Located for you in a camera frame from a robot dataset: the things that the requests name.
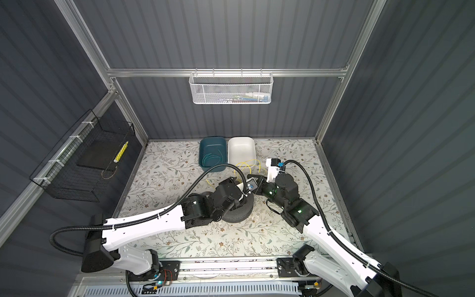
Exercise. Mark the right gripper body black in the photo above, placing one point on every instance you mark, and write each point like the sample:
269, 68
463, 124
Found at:
269, 190

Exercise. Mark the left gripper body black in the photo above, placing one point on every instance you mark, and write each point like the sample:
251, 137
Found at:
218, 216

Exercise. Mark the grey foam spool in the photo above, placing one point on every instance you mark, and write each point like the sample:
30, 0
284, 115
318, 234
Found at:
238, 204

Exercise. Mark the white plastic tray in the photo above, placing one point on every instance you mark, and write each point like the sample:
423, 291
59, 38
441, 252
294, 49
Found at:
241, 151

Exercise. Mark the teal plastic tray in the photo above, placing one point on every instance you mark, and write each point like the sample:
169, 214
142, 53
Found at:
212, 152

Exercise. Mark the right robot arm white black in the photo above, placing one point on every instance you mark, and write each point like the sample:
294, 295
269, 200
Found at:
311, 222

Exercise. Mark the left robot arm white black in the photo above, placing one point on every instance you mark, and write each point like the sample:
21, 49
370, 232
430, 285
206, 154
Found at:
107, 243

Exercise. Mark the items in white basket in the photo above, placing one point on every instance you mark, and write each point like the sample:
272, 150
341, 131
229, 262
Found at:
252, 97

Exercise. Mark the white vented cover strip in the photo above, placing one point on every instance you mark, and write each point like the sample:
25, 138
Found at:
256, 289

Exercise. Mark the black flat pad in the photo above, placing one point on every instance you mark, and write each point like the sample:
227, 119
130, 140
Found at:
99, 155

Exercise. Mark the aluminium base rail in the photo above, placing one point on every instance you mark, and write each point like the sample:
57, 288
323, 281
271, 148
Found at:
222, 268

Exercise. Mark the white wire wall basket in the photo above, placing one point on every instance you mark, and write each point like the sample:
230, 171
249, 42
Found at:
206, 90

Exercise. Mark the black wire wall basket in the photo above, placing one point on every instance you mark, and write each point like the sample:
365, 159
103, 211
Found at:
62, 178

